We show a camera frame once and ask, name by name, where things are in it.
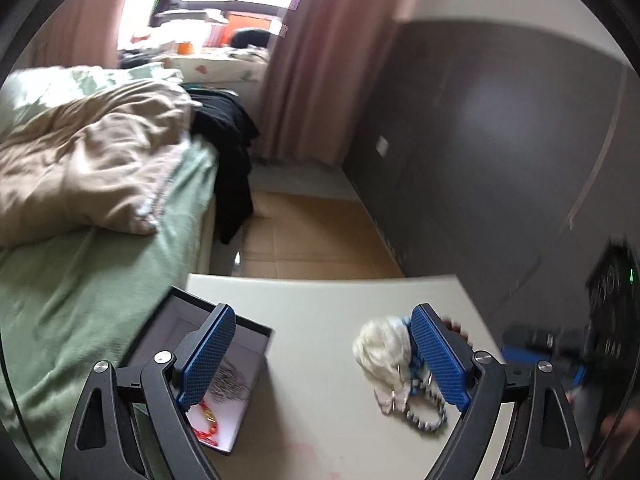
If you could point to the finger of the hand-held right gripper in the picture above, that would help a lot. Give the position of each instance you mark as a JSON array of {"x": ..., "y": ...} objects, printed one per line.
[
  {"x": 530, "y": 336},
  {"x": 577, "y": 375}
]

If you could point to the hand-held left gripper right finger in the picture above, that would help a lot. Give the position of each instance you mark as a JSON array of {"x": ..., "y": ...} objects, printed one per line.
[{"x": 440, "y": 360}]

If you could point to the black clothing pile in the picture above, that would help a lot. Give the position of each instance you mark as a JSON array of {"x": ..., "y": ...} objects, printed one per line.
[{"x": 230, "y": 150}]

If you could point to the bed with green sheet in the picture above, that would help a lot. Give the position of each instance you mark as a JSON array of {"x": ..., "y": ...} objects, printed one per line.
[{"x": 75, "y": 300}]

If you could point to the black jewelry box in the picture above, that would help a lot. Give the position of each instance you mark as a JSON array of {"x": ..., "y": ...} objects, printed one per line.
[{"x": 165, "y": 330}]

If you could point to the printed window seat cushion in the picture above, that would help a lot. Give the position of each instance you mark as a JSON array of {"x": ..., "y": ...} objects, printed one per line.
[{"x": 215, "y": 65}]

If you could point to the orange box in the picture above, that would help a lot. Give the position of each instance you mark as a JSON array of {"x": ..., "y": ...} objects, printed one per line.
[{"x": 250, "y": 22}]

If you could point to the pink curtain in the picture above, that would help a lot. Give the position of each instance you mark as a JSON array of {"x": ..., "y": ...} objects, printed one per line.
[
  {"x": 85, "y": 15},
  {"x": 325, "y": 60}
]

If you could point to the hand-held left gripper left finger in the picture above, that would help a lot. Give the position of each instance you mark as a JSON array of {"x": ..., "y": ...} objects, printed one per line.
[{"x": 210, "y": 355}]

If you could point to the white fluffy fabric piece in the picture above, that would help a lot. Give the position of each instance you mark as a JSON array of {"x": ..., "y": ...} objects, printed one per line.
[{"x": 380, "y": 347}]

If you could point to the light green duvet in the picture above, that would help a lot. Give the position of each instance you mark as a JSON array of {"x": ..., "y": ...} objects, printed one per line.
[{"x": 55, "y": 85}]

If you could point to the pink crystal pendant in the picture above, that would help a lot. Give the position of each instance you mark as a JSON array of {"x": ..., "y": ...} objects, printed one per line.
[{"x": 390, "y": 401}]

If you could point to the beige blanket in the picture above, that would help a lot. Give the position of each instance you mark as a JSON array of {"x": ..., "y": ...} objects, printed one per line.
[{"x": 90, "y": 160}]

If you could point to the small orange container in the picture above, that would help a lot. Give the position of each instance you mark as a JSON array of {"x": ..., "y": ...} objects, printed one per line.
[{"x": 184, "y": 47}]

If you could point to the black bag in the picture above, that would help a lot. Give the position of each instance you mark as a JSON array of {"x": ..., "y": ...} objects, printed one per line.
[{"x": 251, "y": 38}]

